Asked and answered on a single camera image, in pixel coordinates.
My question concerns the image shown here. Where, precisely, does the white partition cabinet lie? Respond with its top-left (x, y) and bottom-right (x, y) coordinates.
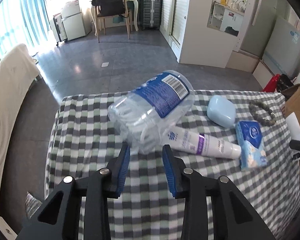
top-left (160, 0), bottom-right (255, 68)

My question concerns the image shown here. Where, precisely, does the clear floss pick jar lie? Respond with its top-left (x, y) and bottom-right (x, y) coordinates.
top-left (108, 70), bottom-right (194, 154)

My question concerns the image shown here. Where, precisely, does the red bag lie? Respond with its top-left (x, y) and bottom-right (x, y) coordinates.
top-left (262, 74), bottom-right (280, 93)

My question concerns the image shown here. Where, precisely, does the grey washing machine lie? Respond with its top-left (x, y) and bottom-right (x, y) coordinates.
top-left (262, 17), bottom-right (300, 79)

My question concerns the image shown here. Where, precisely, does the white plastic bottle-shaped device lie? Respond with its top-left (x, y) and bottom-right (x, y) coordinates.
top-left (286, 112), bottom-right (300, 140)

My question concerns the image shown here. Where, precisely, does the grey suitcase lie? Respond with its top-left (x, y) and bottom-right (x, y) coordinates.
top-left (140, 0), bottom-right (162, 29)

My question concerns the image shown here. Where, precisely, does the checkered tablecloth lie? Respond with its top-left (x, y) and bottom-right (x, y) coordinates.
top-left (45, 90), bottom-right (300, 239)

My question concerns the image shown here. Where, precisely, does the white cream tube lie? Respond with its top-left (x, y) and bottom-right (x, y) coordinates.
top-left (161, 127), bottom-right (241, 159)

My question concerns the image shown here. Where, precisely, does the light blue earbuds case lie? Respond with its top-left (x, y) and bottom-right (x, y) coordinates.
top-left (207, 95), bottom-right (236, 128)

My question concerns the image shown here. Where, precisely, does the dark bead bracelet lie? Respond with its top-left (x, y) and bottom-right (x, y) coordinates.
top-left (248, 100), bottom-right (277, 127)

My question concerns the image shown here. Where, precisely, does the black backpack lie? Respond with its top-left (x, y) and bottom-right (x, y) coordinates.
top-left (91, 0), bottom-right (127, 18)

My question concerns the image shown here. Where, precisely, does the wooden chair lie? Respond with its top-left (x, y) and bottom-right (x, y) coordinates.
top-left (93, 0), bottom-right (134, 43)

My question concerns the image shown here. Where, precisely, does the white mini fridge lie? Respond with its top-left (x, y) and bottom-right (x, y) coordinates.
top-left (61, 0), bottom-right (87, 41)

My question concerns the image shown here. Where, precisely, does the blue tissue pack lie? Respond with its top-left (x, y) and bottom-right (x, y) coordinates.
top-left (236, 121), bottom-right (267, 171)

